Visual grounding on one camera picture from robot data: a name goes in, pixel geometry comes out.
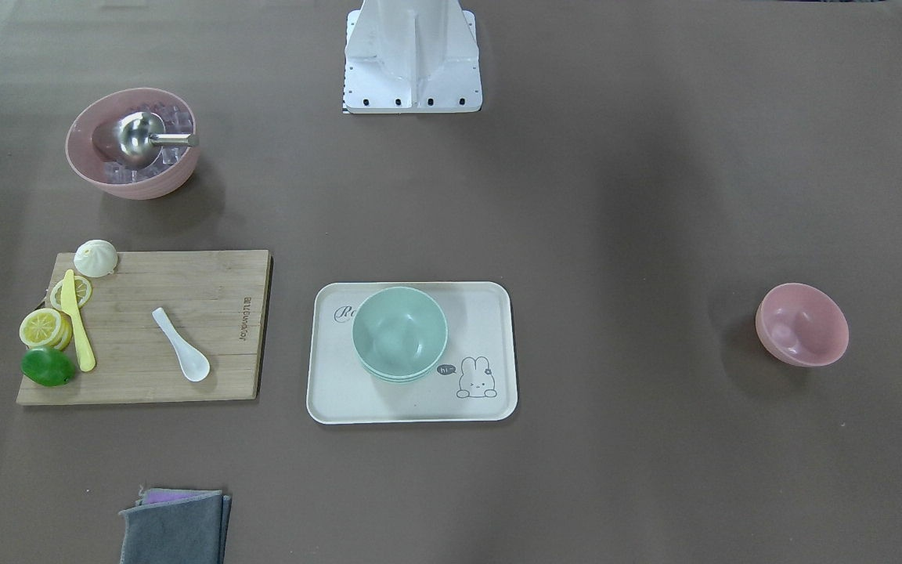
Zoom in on small pink bowl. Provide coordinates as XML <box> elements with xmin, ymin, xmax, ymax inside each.
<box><xmin>754</xmin><ymin>282</ymin><xmax>850</xmax><ymax>368</ymax></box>

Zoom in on white ceramic spoon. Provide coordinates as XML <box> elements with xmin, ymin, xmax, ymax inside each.
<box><xmin>151</xmin><ymin>307</ymin><xmax>211</xmax><ymax>382</ymax></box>

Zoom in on large pink ice bowl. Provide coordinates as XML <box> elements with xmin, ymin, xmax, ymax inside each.
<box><xmin>65</xmin><ymin>87</ymin><xmax>200</xmax><ymax>200</ymax></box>

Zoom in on stacked green bowls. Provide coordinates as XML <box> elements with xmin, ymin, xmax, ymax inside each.
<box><xmin>352</xmin><ymin>286</ymin><xmax>449</xmax><ymax>383</ymax></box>

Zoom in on beige rabbit tray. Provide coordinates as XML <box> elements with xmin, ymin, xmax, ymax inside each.
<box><xmin>305</xmin><ymin>281</ymin><xmax>519</xmax><ymax>425</ymax></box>

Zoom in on bamboo cutting board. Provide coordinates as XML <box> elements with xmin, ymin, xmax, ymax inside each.
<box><xmin>16</xmin><ymin>250</ymin><xmax>272</xmax><ymax>406</ymax></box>

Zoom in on clear ice cubes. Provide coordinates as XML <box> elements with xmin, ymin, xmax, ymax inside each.
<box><xmin>92</xmin><ymin>103</ymin><xmax>194</xmax><ymax>183</ymax></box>

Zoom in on metal ice scoop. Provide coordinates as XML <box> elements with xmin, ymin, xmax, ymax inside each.
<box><xmin>110</xmin><ymin>111</ymin><xmax>198</xmax><ymax>170</ymax></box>

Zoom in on grey folded cloth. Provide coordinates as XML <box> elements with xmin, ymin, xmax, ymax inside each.
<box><xmin>119</xmin><ymin>492</ymin><xmax>233</xmax><ymax>563</ymax></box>

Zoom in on lemon slice under knife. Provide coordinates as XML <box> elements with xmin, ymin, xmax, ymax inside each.
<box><xmin>48</xmin><ymin>274</ymin><xmax>92</xmax><ymax>311</ymax></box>

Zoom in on purple cloth under grey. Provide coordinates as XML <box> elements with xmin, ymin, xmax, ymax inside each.
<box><xmin>135</xmin><ymin>488</ymin><xmax>223</xmax><ymax>506</ymax></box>

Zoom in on yellow plastic knife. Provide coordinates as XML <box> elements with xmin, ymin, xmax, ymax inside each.
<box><xmin>60</xmin><ymin>269</ymin><xmax>96</xmax><ymax>372</ymax></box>

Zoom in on lower stacked lemon slice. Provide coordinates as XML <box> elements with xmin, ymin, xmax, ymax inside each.
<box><xmin>52</xmin><ymin>312</ymin><xmax>73</xmax><ymax>351</ymax></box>

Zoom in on green lime toy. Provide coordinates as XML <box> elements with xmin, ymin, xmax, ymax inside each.
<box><xmin>20</xmin><ymin>346</ymin><xmax>76</xmax><ymax>388</ymax></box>

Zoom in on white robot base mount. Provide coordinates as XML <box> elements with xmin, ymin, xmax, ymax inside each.
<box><xmin>341</xmin><ymin>1</ymin><xmax>483</xmax><ymax>114</ymax></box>

